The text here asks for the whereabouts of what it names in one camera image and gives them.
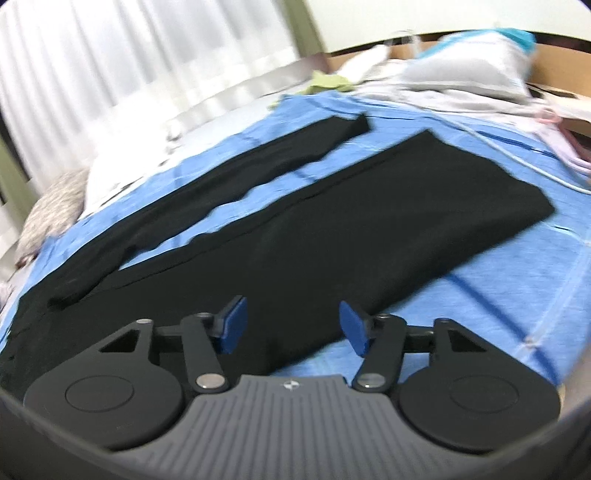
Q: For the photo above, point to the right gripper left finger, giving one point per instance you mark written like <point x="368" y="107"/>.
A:
<point x="200" y="338"/>

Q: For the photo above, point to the green drape curtain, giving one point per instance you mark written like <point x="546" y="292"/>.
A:
<point x="302" y="26"/>

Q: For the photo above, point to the white pillow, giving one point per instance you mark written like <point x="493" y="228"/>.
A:
<point x="122" y="154"/>

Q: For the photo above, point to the floral patterned pillow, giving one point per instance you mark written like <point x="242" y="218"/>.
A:
<point x="52" y="215"/>

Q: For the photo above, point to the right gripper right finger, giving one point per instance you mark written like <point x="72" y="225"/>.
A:
<point x="382" y="341"/>

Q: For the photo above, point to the white sheer curtain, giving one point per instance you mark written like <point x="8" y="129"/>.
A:
<point x="68" y="67"/>

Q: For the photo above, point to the pink plastic hangers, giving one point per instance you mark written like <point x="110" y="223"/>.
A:
<point x="563" y="143"/>

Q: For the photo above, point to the blue plaid blanket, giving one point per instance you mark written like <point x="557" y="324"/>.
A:
<point x="530" y="296"/>

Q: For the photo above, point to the wooden bed frame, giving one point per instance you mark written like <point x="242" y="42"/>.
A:
<point x="555" y="67"/>

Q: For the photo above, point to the light grey quilt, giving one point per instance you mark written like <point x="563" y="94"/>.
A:
<point x="382" y="87"/>

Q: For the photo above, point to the black pants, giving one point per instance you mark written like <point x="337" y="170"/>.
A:
<point x="372" y="233"/>

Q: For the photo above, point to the green cloth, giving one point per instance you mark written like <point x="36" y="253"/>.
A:
<point x="321" y="82"/>

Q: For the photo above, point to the white folded cloth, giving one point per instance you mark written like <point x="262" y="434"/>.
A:
<point x="356" y="69"/>

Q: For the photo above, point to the grey bagged bedding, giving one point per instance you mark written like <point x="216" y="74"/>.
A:
<point x="491" y="62"/>

